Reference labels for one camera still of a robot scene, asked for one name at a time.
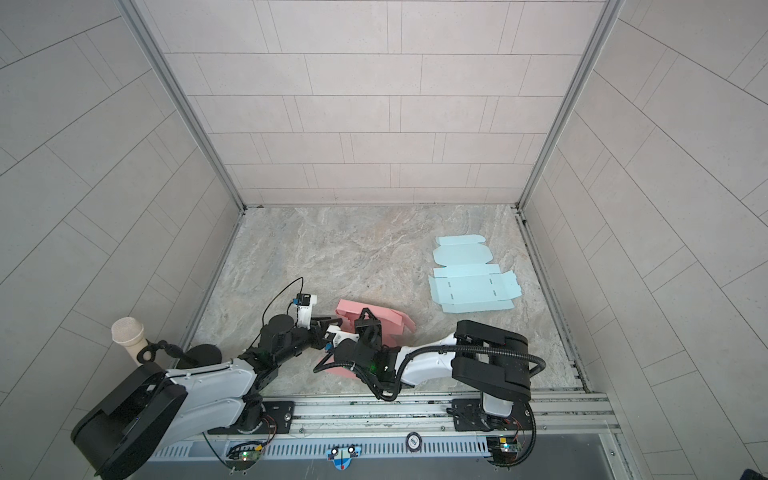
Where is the black round stand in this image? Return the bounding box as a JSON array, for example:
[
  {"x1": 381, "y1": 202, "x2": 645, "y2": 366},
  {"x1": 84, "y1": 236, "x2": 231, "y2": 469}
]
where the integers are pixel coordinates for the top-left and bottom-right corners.
[{"x1": 135, "y1": 340, "x2": 222, "y2": 370}]

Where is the green circuit board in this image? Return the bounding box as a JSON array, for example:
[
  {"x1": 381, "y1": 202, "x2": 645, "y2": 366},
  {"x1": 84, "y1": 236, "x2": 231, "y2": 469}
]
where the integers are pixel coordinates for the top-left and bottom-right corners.
[
  {"x1": 226, "y1": 441, "x2": 266, "y2": 470},
  {"x1": 486, "y1": 437, "x2": 522, "y2": 467}
]

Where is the left green circuit board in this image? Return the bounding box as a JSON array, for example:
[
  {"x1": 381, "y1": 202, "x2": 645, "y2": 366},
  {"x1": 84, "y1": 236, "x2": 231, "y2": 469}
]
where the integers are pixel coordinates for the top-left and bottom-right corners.
[{"x1": 226, "y1": 441, "x2": 266, "y2": 470}]

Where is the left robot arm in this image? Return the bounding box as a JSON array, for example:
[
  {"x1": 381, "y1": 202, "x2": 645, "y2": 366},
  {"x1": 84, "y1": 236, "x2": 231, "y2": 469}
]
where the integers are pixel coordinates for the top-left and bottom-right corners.
[{"x1": 70, "y1": 314, "x2": 342, "y2": 479}]

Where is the light blue paper box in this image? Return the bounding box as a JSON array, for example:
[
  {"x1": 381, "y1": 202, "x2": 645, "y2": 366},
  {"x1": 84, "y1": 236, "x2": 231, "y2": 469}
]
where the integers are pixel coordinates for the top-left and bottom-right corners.
[{"x1": 428, "y1": 234, "x2": 522, "y2": 314}]

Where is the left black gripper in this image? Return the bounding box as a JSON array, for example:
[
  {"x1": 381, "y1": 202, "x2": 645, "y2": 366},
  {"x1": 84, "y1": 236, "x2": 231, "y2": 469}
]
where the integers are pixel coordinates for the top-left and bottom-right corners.
[{"x1": 273, "y1": 316, "x2": 344, "y2": 368}]

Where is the aluminium rail frame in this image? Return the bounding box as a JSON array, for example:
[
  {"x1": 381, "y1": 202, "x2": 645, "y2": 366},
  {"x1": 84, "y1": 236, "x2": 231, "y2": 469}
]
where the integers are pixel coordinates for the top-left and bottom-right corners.
[{"x1": 177, "y1": 390, "x2": 621, "y2": 444}]

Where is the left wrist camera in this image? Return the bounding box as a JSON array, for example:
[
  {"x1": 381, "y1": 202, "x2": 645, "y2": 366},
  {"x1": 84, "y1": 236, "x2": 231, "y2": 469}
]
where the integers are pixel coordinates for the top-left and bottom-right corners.
[{"x1": 295, "y1": 293, "x2": 318, "y2": 329}]

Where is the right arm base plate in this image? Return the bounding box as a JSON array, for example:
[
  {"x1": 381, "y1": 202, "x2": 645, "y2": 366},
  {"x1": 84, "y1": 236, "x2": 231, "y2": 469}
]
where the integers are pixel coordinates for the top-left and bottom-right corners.
[{"x1": 446, "y1": 398, "x2": 535, "y2": 433}]

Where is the pink paper box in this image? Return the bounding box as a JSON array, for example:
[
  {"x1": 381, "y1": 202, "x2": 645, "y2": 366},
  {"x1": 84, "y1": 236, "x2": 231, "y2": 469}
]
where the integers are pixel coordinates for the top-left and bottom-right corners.
[{"x1": 324, "y1": 299, "x2": 416, "y2": 384}]

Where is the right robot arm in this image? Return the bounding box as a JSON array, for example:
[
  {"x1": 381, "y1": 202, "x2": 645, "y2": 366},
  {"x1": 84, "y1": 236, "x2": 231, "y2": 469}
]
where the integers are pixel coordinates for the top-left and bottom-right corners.
[{"x1": 313, "y1": 308, "x2": 546, "y2": 432}]

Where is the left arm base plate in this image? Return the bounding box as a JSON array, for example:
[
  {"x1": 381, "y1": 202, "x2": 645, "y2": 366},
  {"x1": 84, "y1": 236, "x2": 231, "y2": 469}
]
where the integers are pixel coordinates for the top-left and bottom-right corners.
[{"x1": 234, "y1": 401, "x2": 295, "y2": 435}]

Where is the blue red sticker tag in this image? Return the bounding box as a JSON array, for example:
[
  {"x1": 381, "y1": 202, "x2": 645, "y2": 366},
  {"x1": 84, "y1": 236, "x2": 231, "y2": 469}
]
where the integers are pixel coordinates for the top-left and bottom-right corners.
[{"x1": 326, "y1": 445, "x2": 362, "y2": 471}]

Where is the right green circuit board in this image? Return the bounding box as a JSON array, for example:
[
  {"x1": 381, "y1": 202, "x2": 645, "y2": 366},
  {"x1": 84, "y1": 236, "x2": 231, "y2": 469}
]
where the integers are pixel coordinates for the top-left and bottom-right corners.
[{"x1": 486, "y1": 437, "x2": 522, "y2": 467}]

